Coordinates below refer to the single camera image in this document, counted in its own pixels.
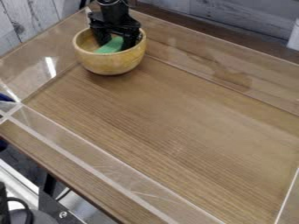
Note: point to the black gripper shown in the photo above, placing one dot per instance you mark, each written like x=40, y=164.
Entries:
x=113, y=17

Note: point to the green rectangular block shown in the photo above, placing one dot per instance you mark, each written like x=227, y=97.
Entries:
x=112, y=46

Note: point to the yellow-brown wooden bowl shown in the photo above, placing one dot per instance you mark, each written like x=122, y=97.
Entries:
x=112, y=63

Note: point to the blue object at left edge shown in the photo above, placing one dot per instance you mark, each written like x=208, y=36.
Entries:
x=6, y=103

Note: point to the clear acrylic tray walls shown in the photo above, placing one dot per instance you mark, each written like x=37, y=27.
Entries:
x=188, y=141

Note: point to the black table leg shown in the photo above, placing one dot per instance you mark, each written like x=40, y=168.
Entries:
x=49, y=185

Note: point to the grey metal bracket with screw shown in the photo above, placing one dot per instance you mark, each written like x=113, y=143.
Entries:
x=56, y=210

